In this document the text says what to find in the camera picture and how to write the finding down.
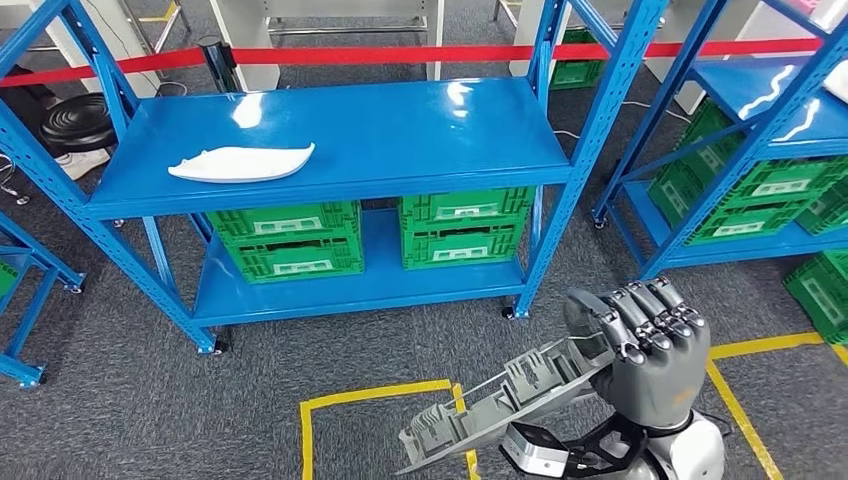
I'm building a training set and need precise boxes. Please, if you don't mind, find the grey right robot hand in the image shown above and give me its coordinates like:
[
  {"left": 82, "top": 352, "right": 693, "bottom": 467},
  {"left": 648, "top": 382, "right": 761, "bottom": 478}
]
[{"left": 563, "top": 276, "right": 713, "bottom": 432}]

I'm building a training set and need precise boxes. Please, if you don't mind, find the black stanchion post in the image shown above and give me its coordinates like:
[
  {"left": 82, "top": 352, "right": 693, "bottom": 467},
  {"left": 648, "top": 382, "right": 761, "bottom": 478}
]
[{"left": 197, "top": 34, "right": 245, "bottom": 94}]

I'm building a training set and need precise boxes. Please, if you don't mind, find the white plastic car part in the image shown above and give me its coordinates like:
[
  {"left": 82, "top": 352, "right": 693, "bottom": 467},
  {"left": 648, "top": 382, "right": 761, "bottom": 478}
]
[
  {"left": 821, "top": 59, "right": 848, "bottom": 106},
  {"left": 167, "top": 142, "right": 317, "bottom": 185}
]

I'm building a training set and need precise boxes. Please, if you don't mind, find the red barrier belt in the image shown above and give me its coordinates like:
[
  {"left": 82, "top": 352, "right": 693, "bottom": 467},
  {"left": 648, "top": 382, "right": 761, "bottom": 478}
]
[{"left": 0, "top": 37, "right": 826, "bottom": 89}]

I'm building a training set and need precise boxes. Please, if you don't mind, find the person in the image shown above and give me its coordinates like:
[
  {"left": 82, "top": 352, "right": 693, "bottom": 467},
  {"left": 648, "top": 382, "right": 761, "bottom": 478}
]
[{"left": 0, "top": 64, "right": 113, "bottom": 182}]

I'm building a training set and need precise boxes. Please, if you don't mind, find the blue metal shelf rack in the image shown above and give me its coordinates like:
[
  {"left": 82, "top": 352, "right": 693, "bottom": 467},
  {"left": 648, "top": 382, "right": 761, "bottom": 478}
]
[
  {"left": 0, "top": 210, "right": 87, "bottom": 389},
  {"left": 0, "top": 0, "right": 672, "bottom": 356},
  {"left": 591, "top": 0, "right": 848, "bottom": 283}
]

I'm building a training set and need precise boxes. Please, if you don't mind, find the black round stool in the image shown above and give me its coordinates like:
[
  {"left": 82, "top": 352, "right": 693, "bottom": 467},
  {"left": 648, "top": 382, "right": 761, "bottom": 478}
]
[{"left": 39, "top": 92, "right": 119, "bottom": 157}]

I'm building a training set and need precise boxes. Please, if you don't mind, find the yellow floor tape square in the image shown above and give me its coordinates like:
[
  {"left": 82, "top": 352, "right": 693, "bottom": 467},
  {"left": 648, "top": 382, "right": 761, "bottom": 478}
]
[
  {"left": 705, "top": 331, "right": 848, "bottom": 480},
  {"left": 299, "top": 378, "right": 482, "bottom": 480}
]

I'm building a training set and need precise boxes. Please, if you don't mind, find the silver plastic hubcap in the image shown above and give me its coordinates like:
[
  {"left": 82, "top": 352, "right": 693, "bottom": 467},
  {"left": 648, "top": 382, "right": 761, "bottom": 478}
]
[{"left": 396, "top": 331, "right": 617, "bottom": 478}]

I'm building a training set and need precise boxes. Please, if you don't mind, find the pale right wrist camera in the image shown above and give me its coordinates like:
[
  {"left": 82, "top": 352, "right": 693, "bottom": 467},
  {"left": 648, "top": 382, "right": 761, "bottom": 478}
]
[{"left": 498, "top": 413, "right": 647, "bottom": 480}]

